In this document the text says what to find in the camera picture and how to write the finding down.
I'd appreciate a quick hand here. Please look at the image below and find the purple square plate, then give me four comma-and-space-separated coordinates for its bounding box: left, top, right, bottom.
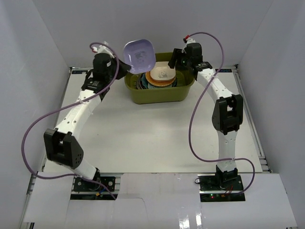
123, 39, 156, 74

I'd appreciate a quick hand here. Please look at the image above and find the cream square panda plate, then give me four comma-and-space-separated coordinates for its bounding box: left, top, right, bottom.
150, 62, 176, 82

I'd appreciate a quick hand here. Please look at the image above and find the dark teal scalloped plate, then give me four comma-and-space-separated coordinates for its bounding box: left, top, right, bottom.
140, 73, 177, 90

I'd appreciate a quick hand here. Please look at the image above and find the orange woven round plate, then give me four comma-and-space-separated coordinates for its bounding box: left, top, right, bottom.
145, 72, 176, 87

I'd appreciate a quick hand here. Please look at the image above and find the grey reindeer plate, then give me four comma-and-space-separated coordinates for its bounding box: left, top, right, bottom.
135, 75, 142, 90

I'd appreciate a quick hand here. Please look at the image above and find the light green rectangular plate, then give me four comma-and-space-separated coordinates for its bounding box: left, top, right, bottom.
147, 83, 165, 89

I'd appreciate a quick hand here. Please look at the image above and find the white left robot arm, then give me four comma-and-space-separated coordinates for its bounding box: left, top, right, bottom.
43, 53, 131, 190

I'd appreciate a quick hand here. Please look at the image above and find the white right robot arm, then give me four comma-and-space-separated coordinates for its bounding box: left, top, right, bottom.
168, 39, 244, 190

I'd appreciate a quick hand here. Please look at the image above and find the olive green plastic bin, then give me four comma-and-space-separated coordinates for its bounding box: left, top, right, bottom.
124, 52, 194, 105

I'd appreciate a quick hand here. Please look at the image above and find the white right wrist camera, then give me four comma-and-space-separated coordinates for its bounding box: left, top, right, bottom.
182, 36, 195, 53

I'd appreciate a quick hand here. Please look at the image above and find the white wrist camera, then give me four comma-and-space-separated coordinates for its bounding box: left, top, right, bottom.
182, 36, 195, 53
90, 42, 113, 57

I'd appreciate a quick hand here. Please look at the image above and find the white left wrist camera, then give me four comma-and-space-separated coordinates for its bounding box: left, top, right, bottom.
90, 42, 113, 57

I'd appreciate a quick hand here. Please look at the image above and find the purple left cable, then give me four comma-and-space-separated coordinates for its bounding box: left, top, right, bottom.
21, 42, 120, 200

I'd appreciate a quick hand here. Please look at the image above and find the purple cable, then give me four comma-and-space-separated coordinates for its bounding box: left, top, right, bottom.
21, 42, 120, 200
188, 32, 255, 195

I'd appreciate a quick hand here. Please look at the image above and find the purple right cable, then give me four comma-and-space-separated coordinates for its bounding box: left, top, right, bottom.
188, 32, 255, 195

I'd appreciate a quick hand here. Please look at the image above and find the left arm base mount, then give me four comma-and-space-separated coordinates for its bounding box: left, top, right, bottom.
70, 176, 118, 200

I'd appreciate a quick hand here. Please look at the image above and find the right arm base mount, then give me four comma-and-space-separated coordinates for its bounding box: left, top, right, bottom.
194, 175, 246, 203

